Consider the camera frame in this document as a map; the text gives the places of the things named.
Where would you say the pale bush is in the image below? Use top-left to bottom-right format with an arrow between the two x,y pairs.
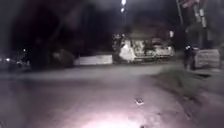
118,39 -> 137,63

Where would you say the person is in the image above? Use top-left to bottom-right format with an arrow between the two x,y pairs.
182,45 -> 197,71

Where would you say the pale wall block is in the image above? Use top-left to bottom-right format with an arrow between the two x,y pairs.
194,48 -> 221,69

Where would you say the pale building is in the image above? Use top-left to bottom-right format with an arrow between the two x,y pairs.
112,28 -> 176,63

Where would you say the grey asphalt road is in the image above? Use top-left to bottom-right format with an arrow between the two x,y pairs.
0,61 -> 224,128

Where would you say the large dark tree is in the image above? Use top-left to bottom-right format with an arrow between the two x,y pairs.
13,0 -> 88,69

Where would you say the low white wall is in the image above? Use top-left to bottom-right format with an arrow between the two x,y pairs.
73,54 -> 114,66

